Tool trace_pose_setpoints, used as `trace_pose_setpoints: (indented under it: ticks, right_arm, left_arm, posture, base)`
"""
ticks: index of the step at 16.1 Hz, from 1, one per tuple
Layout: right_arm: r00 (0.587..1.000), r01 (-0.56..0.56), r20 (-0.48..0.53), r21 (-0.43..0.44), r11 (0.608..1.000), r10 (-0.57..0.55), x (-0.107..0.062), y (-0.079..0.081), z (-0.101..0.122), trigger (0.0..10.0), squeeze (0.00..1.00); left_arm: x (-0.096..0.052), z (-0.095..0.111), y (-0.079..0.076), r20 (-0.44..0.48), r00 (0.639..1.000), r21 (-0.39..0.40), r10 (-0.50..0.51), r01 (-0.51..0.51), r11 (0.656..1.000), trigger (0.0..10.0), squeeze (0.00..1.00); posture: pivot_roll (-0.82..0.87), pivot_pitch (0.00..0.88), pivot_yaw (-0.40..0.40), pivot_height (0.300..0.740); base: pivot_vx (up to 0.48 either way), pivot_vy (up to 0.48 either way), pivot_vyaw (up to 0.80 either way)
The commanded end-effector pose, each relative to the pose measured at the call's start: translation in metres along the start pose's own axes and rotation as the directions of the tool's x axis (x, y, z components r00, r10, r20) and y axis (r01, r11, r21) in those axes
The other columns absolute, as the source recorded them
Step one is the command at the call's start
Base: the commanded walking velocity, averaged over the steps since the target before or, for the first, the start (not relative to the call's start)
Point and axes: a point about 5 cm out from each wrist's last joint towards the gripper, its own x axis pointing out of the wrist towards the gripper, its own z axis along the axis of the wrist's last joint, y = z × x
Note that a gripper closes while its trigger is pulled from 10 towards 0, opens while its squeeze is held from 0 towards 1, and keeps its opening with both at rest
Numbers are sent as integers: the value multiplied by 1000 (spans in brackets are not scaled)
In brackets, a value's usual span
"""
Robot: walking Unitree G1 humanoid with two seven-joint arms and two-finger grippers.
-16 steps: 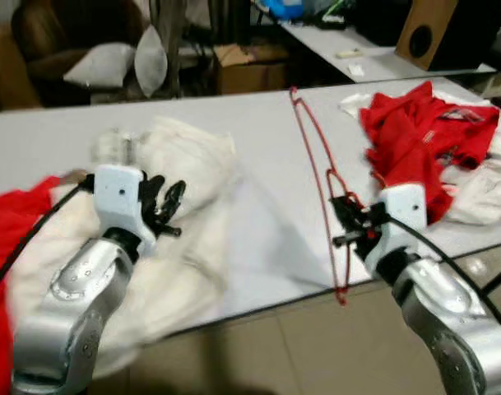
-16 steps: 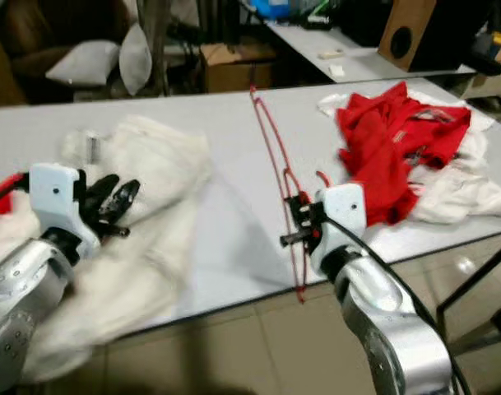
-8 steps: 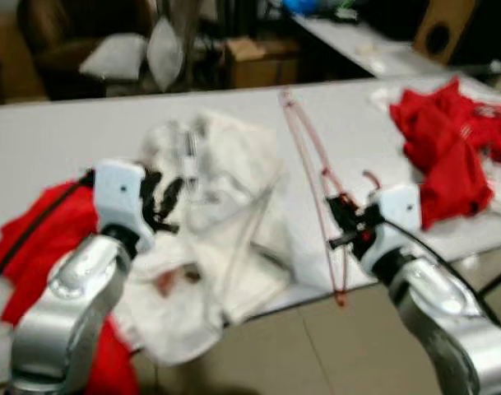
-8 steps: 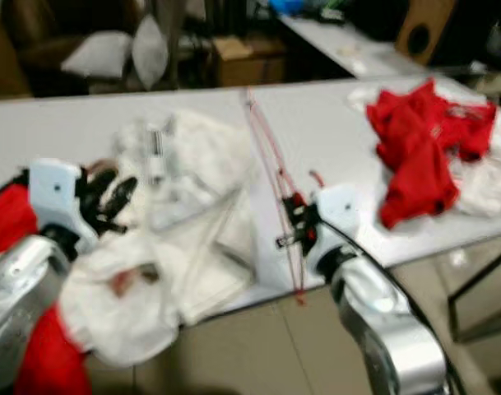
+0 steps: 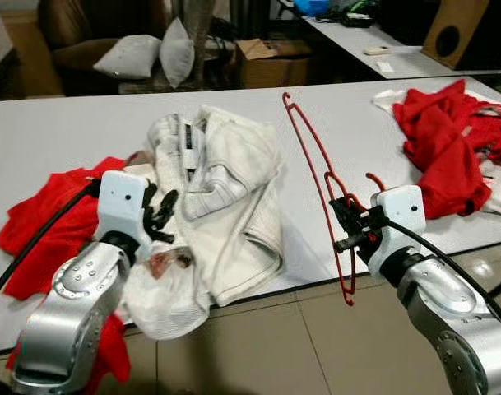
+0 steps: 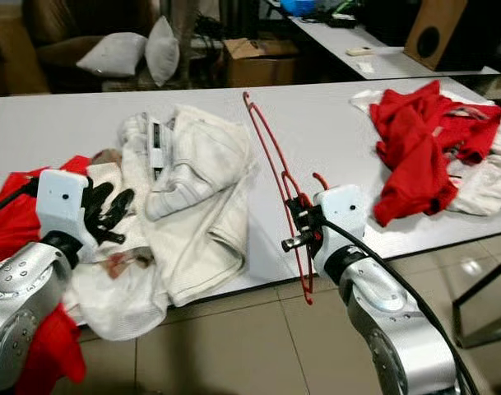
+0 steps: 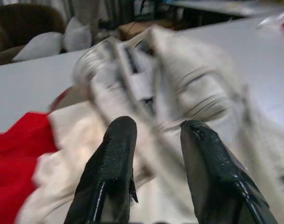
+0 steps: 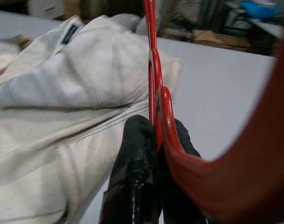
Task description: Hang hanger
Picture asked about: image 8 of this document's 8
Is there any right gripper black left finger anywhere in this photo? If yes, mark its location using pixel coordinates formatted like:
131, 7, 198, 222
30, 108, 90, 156
99, 114, 161, 224

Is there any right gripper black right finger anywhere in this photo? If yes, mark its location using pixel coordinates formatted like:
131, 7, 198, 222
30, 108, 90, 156
158, 119, 212, 224

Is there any red plastic hanger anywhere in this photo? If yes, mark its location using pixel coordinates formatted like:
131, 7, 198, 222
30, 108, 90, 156
143, 0, 284, 224

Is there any cream shirt plaid collar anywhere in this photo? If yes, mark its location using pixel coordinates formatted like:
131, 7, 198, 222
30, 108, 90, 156
0, 14, 180, 224

